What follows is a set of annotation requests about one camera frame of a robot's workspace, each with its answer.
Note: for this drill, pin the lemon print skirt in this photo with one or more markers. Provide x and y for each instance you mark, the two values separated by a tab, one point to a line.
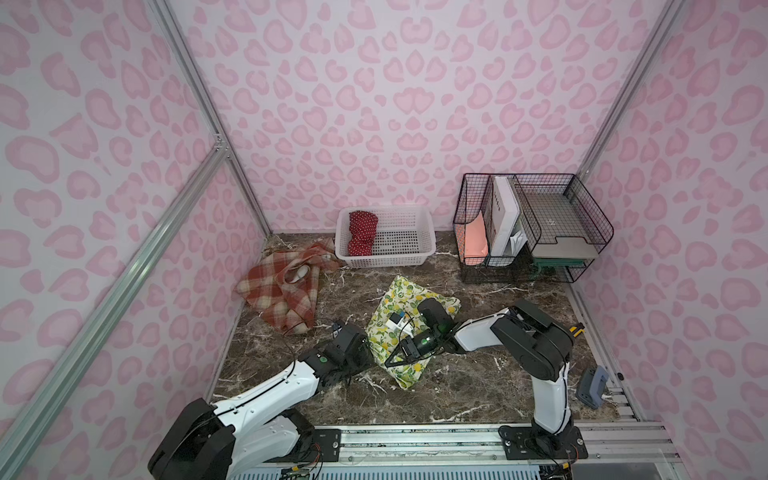
406	296

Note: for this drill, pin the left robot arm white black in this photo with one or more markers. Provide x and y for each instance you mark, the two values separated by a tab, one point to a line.
222	440

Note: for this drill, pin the white plastic basket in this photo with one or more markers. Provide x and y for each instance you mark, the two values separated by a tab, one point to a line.
405	237

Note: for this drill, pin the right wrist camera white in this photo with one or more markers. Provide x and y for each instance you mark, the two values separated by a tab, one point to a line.
400	323

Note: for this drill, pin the grey laptop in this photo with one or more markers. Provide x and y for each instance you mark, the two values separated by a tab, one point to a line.
559	227

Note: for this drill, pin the black wire desk organizer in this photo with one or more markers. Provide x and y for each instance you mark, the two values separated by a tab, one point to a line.
526	227

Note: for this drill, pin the yellow black utility knife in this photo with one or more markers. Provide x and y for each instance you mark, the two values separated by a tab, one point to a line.
577	330

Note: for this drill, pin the aluminium front rail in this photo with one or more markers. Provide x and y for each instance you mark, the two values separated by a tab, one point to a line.
392	446

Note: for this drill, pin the red polka dot skirt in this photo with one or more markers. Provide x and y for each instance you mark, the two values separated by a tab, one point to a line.
363	229

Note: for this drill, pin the red plaid skirt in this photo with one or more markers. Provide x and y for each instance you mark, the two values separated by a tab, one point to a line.
283	287

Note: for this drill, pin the white envelope papers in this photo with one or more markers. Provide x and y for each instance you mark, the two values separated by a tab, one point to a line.
517	242

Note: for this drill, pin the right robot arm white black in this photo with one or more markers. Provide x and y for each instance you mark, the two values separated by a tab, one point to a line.
540	345

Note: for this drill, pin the white binder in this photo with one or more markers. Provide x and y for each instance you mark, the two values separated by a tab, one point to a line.
505	211

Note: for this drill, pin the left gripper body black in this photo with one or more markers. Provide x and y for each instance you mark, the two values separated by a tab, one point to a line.
358	346

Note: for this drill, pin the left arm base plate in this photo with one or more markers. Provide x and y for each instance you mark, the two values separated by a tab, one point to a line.
319	444

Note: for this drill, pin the green book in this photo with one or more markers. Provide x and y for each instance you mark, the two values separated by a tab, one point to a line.
542	263

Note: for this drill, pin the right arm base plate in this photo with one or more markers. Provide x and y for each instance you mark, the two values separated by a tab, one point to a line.
534	443

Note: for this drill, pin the pink folder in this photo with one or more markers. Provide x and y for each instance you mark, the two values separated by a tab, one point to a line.
472	241

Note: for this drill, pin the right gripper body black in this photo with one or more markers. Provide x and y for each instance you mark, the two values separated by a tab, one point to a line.
409	346

